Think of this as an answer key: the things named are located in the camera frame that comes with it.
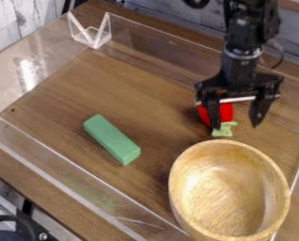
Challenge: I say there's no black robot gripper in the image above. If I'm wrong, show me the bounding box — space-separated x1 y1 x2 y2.
195 48 283 129

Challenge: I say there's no red plush strawberry toy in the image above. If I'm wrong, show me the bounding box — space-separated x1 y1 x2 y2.
197 104 237 137

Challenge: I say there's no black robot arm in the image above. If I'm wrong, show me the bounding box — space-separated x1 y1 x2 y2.
195 0 284 129

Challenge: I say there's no wooden bowl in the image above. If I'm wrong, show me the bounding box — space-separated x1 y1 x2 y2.
168 139 289 241

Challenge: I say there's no green rectangular block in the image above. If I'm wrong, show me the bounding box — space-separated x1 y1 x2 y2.
83 114 140 166

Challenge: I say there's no clear acrylic table enclosure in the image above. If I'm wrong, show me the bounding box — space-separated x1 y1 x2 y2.
0 11 299 241

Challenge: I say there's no black clamp mount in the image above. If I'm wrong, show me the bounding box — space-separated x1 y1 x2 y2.
15 211 59 241

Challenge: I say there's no black cable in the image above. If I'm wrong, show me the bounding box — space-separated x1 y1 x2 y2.
0 215 33 241

